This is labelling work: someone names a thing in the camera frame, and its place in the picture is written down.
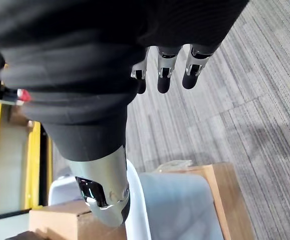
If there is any grey plastic crate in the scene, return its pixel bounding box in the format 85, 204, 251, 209
48, 159, 224, 240

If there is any clear plastic wrap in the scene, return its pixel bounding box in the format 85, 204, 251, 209
157, 159, 193, 174

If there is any black metal shelf frame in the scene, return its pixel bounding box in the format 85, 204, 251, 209
40, 124, 48, 207

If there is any small cardboard box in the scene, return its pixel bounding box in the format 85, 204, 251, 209
29, 199, 128, 240

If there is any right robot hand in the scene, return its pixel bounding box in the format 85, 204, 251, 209
0, 0, 249, 227

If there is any large cardboard box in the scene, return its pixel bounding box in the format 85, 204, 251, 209
159, 162, 255, 240

